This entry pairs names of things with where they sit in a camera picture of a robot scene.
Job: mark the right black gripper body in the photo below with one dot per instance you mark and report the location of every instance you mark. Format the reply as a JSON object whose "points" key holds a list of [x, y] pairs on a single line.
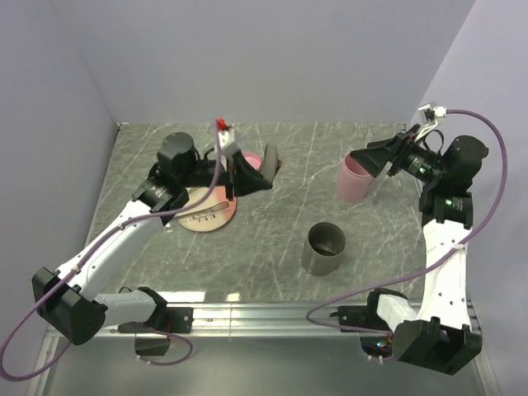
{"points": [[414, 159]]}

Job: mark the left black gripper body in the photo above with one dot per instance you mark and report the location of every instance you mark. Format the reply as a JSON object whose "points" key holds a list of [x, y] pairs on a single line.
{"points": [[202, 173]]}

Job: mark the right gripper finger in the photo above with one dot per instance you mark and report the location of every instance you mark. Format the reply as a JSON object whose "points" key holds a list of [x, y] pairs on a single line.
{"points": [[373, 160], [393, 143]]}

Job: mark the grey round lid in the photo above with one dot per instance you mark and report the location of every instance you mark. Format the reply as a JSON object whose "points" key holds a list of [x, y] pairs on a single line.
{"points": [[271, 163]]}

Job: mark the metal serving tongs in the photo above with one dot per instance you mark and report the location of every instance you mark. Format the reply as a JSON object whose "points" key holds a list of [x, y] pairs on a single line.
{"points": [[204, 213]]}

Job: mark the grey cylindrical container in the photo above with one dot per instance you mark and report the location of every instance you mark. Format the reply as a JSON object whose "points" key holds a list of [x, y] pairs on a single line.
{"points": [[324, 247]]}

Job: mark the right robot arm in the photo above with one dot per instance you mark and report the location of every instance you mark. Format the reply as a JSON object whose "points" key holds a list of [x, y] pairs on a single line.
{"points": [[437, 336]]}

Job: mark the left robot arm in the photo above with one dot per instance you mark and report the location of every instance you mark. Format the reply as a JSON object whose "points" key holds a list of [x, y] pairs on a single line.
{"points": [[70, 299]]}

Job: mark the pink round lid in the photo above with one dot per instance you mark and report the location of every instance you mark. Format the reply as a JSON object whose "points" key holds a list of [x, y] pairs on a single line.
{"points": [[252, 160]]}

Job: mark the pink cylindrical container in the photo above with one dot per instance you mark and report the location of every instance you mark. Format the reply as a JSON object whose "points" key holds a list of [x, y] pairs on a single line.
{"points": [[353, 181]]}

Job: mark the pink and cream plate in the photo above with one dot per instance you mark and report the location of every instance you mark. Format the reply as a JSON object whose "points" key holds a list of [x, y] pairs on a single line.
{"points": [[211, 224]]}

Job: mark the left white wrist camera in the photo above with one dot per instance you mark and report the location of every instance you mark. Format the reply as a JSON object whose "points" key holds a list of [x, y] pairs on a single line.
{"points": [[228, 138]]}

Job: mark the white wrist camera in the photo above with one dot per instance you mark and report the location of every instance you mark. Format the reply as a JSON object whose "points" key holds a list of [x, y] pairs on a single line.
{"points": [[432, 115], [228, 138]]}

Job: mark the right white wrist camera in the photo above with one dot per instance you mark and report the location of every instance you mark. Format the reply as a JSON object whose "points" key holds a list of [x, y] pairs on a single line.
{"points": [[432, 115]]}

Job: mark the aluminium mounting rail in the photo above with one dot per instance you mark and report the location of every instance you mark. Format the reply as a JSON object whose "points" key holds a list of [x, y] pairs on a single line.
{"points": [[286, 319]]}

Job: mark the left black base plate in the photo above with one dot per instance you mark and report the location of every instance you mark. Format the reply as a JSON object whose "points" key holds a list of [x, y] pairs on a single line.
{"points": [[169, 319]]}

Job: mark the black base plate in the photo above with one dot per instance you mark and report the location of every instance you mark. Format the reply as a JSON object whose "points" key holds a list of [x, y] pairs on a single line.
{"points": [[169, 319], [359, 316]]}

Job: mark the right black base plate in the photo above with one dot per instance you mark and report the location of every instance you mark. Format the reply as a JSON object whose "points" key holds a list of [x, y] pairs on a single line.
{"points": [[359, 316]]}

